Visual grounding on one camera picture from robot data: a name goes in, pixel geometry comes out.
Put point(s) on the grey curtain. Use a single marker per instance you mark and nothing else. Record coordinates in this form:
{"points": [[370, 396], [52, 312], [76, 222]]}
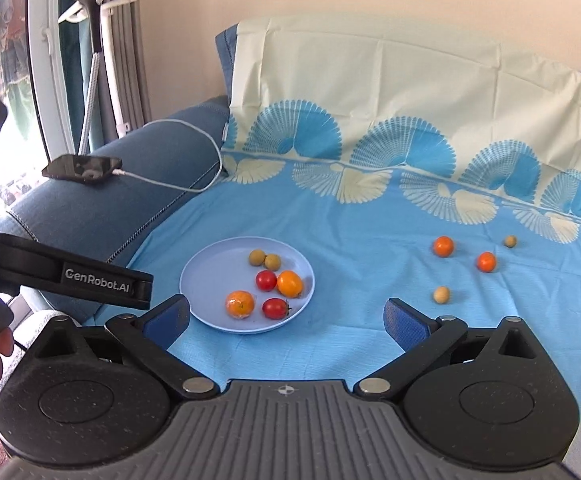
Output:
{"points": [[138, 60]]}

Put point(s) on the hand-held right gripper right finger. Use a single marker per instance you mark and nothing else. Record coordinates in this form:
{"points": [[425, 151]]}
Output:
{"points": [[405, 322]]}

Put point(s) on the small mandarin orange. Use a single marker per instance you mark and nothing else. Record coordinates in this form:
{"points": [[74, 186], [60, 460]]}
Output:
{"points": [[240, 304], [443, 246]]}

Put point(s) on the orange tomato on cloth right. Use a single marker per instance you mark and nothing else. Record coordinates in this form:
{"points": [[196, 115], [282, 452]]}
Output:
{"points": [[486, 261]]}

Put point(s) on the blue sofa armrest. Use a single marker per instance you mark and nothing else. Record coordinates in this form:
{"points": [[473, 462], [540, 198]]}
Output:
{"points": [[120, 205]]}

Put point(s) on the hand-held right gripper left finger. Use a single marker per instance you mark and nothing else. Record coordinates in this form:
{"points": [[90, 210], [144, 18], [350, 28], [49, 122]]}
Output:
{"points": [[168, 320]]}

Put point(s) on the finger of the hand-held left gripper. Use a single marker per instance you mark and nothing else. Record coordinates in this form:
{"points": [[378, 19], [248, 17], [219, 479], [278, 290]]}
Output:
{"points": [[142, 290]]}

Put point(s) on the blue fan-print bedsheet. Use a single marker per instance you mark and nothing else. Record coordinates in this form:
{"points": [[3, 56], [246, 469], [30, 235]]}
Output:
{"points": [[370, 230]]}

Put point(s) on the black smartphone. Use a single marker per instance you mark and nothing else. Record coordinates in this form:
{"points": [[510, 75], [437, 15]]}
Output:
{"points": [[80, 169]]}

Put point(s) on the red cherry tomato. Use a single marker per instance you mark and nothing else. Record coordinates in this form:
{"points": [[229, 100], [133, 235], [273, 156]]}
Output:
{"points": [[266, 280], [275, 308]]}

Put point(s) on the white window frame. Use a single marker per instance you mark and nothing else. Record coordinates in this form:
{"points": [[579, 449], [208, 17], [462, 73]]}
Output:
{"points": [[50, 85]]}

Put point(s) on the orange tomato plate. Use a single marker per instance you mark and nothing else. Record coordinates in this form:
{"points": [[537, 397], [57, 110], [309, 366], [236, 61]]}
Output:
{"points": [[290, 283]]}

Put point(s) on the dark teal curtain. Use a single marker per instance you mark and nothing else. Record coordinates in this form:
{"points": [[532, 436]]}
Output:
{"points": [[75, 85]]}

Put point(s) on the light blue plate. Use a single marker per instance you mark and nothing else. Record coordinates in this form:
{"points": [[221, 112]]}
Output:
{"points": [[205, 285]]}

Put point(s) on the tan longan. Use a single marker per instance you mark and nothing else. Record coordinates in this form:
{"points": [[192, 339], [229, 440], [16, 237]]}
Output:
{"points": [[273, 262], [509, 241], [256, 257], [442, 295]]}

